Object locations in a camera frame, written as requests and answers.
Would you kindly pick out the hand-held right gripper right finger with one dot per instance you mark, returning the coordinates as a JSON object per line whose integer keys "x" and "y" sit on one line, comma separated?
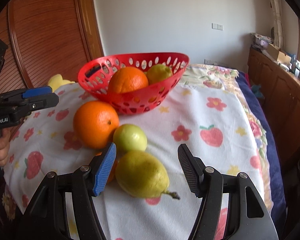
{"x": 190, "y": 172}

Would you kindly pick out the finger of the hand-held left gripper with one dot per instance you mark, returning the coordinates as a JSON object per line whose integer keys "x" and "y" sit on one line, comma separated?
{"x": 40, "y": 103}
{"x": 36, "y": 92}

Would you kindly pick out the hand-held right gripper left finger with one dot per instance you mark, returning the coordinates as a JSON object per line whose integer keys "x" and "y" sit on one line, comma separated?
{"x": 105, "y": 171}

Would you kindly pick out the yellow pear with stem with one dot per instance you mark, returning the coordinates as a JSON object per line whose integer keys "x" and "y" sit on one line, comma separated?
{"x": 142, "y": 175}

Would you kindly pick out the red perforated plastic basket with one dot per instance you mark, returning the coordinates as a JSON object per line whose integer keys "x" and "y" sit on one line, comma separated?
{"x": 140, "y": 97}

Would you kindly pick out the large orange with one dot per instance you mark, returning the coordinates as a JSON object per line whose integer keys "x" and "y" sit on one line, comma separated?
{"x": 95, "y": 126}
{"x": 127, "y": 81}

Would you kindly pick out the large yellow pear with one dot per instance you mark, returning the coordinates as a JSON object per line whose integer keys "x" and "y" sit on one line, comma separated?
{"x": 160, "y": 73}

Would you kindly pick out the person's left hand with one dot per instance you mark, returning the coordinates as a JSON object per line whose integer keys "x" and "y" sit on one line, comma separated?
{"x": 1, "y": 152}

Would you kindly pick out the small mandarin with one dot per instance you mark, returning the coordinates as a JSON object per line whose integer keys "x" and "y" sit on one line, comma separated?
{"x": 112, "y": 172}

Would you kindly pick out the yellow plush toy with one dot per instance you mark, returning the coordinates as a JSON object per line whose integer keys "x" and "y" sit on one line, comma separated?
{"x": 60, "y": 82}

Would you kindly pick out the green apple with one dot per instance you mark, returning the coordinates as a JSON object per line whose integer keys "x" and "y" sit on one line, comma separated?
{"x": 130, "y": 137}

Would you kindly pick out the white floral strawberry towel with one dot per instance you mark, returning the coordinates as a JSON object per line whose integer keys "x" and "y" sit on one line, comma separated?
{"x": 185, "y": 130}

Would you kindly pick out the brown wooden wardrobe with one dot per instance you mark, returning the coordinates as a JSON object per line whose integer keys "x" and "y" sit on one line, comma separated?
{"x": 45, "y": 35}

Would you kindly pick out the cream floral bedsheet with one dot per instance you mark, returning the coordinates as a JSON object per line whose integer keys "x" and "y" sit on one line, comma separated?
{"x": 255, "y": 127}

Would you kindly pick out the dark blue blanket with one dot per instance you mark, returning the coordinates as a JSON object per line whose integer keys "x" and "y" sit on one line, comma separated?
{"x": 270, "y": 135}

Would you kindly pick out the teal cloth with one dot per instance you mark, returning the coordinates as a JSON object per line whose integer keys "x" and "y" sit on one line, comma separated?
{"x": 257, "y": 90}

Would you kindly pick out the brown wooden cabinet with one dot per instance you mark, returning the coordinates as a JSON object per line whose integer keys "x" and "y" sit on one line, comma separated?
{"x": 282, "y": 100}

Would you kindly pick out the cardboard box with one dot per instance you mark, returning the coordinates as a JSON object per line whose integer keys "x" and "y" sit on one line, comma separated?
{"x": 280, "y": 53}

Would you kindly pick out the patterned curtain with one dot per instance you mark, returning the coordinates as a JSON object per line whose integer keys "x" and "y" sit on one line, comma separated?
{"x": 275, "y": 10}

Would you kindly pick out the white wall socket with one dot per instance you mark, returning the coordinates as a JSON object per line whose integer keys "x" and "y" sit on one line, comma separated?
{"x": 213, "y": 61}

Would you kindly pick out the white wall switch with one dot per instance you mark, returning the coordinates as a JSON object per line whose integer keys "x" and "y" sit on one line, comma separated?
{"x": 217, "y": 26}

